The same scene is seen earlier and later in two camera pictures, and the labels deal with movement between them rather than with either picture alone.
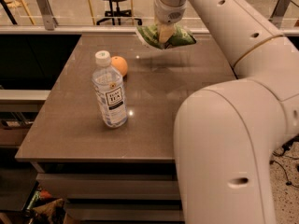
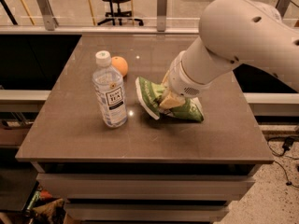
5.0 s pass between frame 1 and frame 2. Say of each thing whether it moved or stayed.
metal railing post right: stayed
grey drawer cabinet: stayed
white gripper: moved
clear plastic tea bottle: stayed
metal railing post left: stayed
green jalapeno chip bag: moved
